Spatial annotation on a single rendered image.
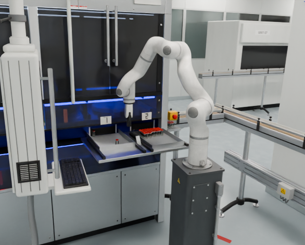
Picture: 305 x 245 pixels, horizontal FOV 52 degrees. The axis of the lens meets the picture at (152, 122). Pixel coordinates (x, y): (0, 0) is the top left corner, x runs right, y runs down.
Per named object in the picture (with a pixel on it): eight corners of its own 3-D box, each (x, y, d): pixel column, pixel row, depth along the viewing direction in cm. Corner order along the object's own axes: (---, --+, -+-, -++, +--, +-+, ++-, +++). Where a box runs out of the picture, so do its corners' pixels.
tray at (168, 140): (133, 135, 243) (133, 131, 242) (162, 131, 254) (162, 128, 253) (152, 150, 214) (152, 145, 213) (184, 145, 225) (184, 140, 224)
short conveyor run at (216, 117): (161, 131, 269) (162, 113, 265) (154, 126, 282) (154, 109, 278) (224, 123, 298) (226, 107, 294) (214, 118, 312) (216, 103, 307)
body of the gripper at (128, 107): (123, 99, 220) (123, 114, 223) (124, 102, 211) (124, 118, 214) (133, 99, 222) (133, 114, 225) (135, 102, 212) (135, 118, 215)
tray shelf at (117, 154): (80, 140, 237) (80, 137, 236) (161, 129, 267) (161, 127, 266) (98, 163, 195) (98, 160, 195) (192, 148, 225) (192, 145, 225)
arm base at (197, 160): (217, 167, 193) (220, 140, 188) (190, 171, 187) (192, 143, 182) (202, 156, 210) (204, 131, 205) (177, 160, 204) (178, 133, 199)
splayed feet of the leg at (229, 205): (215, 214, 297) (217, 201, 293) (255, 203, 318) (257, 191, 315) (221, 218, 290) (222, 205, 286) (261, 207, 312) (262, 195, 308)
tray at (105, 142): (86, 136, 238) (86, 132, 237) (118, 132, 249) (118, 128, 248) (99, 151, 209) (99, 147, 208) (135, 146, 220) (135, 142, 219)
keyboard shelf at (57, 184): (39, 166, 209) (39, 162, 208) (81, 161, 218) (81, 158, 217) (39, 199, 168) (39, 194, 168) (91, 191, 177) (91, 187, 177)
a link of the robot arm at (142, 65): (141, 62, 190) (121, 100, 205) (155, 61, 203) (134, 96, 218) (131, 54, 192) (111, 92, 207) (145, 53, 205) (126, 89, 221)
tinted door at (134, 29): (110, 94, 231) (109, 10, 215) (161, 91, 249) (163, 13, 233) (110, 94, 230) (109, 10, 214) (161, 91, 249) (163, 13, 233)
